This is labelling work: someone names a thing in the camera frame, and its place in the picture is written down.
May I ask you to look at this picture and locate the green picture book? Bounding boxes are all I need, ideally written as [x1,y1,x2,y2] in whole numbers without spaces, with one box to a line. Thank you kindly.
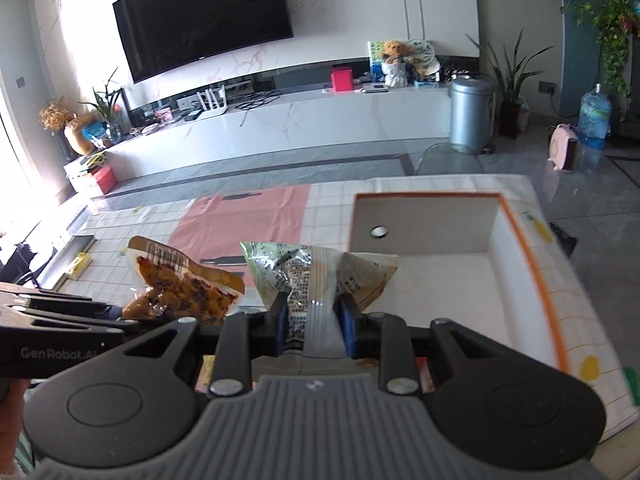
[368,40,386,81]

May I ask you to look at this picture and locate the black object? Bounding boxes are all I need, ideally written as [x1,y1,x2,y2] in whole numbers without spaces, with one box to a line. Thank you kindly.
[548,221,579,256]

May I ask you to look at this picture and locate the black cables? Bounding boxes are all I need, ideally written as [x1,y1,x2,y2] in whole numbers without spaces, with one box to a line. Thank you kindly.
[233,88,282,111]

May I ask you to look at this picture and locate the red storage box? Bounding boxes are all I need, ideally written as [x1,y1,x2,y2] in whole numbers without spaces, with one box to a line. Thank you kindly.
[92,164,120,196]

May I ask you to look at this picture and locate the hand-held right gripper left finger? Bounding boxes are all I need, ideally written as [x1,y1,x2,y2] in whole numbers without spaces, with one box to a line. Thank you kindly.
[115,291,291,399]

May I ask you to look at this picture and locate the white checkered tablecloth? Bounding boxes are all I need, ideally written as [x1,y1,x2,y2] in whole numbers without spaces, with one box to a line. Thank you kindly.
[37,173,639,441]

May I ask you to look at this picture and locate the black wall television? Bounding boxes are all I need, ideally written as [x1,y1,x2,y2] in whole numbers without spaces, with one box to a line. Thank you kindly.
[112,0,295,85]

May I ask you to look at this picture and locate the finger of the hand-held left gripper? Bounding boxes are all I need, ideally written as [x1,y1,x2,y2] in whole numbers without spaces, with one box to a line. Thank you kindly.
[0,282,122,319]
[0,309,141,334]

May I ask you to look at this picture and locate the round painted fan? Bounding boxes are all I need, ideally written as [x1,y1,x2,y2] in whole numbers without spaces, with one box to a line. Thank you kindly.
[403,37,437,79]

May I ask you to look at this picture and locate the orange cardboard box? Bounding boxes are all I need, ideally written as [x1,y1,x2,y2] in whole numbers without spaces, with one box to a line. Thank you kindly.
[348,190,571,372]

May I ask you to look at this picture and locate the silver trash bin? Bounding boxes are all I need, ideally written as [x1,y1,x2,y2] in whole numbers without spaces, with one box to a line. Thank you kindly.
[448,74,498,154]

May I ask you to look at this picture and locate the pink bottle-print placemat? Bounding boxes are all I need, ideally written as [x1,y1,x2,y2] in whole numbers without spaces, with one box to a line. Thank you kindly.
[170,183,312,267]

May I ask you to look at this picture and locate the clear plastic chair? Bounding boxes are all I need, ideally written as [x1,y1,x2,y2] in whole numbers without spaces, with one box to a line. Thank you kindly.
[413,142,485,177]

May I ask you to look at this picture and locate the orange clear snack packet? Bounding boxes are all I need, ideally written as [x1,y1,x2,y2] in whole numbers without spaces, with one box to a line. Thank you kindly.
[121,235,246,324]

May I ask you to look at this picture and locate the hanging ivy plant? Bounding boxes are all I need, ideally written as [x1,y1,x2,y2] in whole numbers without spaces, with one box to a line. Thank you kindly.
[520,0,640,122]

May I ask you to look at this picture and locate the person's left forearm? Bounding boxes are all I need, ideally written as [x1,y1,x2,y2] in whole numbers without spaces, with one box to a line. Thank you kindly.
[0,380,32,461]

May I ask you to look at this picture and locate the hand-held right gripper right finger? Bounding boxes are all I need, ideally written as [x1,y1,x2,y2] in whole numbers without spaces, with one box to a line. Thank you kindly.
[337,293,522,395]

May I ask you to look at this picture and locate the red cube box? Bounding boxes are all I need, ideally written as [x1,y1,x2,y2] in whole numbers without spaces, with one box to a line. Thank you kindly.
[329,66,355,94]

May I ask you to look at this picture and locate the blue water jug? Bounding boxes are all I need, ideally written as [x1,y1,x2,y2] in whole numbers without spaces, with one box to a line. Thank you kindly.
[578,86,613,150]

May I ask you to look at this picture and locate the teddy bear bouquet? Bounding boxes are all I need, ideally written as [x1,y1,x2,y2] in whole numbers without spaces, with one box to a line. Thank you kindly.
[380,39,412,89]

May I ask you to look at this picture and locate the yellow vase with dried flowers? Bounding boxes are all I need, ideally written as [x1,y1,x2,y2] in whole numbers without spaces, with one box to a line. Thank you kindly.
[39,98,101,157]

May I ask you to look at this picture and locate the pink space heater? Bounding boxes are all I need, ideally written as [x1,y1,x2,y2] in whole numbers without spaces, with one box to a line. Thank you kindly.
[548,122,581,172]

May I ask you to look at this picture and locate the white router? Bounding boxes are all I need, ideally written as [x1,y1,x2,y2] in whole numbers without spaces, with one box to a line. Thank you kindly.
[196,88,230,120]

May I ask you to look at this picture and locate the white marble tv console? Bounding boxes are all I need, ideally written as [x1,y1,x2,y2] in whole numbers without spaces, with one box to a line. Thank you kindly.
[102,77,481,184]

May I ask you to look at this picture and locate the long-leaf potted plant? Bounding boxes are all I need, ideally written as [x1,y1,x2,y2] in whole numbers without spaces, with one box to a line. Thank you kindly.
[465,28,539,140]

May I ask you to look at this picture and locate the orchid plant in vase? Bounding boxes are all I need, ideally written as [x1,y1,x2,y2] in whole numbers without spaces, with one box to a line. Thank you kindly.
[79,66,127,145]

